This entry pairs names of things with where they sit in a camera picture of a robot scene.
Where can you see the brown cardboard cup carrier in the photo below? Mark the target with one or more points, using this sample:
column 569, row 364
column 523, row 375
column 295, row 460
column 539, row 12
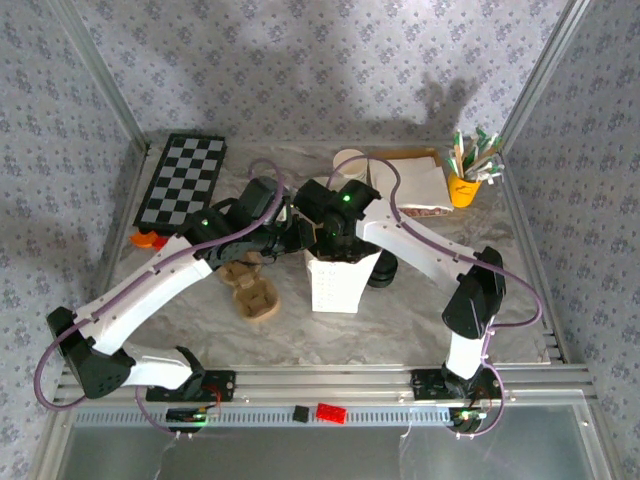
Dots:
column 255, row 300

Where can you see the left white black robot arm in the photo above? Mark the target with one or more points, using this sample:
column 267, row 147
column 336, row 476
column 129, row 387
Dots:
column 150, row 285

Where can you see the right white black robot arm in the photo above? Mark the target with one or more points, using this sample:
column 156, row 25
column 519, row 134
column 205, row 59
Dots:
column 415, row 245

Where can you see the stack of white paper cups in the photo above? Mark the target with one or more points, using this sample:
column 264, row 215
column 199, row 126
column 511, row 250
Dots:
column 350, row 167

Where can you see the stack of black cup lids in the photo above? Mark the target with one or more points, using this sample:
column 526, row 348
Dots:
column 386, row 272

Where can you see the black grey chessboard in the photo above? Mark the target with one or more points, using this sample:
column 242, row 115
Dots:
column 182, row 180

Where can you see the red plastic piece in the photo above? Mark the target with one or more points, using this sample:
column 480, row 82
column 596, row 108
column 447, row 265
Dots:
column 160, row 244

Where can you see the brown cardboard napkin box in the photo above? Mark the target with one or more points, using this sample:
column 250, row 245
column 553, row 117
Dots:
column 425, row 212

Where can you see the stack of white napkins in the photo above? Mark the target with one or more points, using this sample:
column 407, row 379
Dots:
column 420, row 180

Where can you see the orange plastic piece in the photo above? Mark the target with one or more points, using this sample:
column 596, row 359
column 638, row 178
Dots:
column 142, row 239

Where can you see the small black square block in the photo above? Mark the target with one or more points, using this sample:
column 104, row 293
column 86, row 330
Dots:
column 301, row 414

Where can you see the red toy brick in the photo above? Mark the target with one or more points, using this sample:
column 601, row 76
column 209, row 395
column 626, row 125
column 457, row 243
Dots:
column 331, row 413

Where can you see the left circuit board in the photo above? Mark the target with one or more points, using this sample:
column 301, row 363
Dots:
column 190, row 415

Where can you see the circuit board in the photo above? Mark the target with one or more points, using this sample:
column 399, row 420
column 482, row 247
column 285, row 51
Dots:
column 190, row 415
column 467, row 416

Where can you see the grey metal panel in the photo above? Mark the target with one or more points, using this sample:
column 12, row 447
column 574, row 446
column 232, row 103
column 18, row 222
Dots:
column 320, row 455

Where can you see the right circuit board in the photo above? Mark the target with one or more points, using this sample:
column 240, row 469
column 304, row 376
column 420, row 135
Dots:
column 467, row 416

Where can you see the aluminium front rail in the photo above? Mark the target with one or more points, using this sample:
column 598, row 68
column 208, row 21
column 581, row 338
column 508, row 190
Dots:
column 320, row 385

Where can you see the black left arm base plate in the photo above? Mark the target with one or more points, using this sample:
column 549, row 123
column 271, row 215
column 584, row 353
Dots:
column 222, row 385

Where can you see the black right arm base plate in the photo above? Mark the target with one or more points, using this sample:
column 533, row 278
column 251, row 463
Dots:
column 425, row 385

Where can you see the aluminium frame post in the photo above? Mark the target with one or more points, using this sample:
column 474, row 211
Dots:
column 107, row 85
column 545, row 70

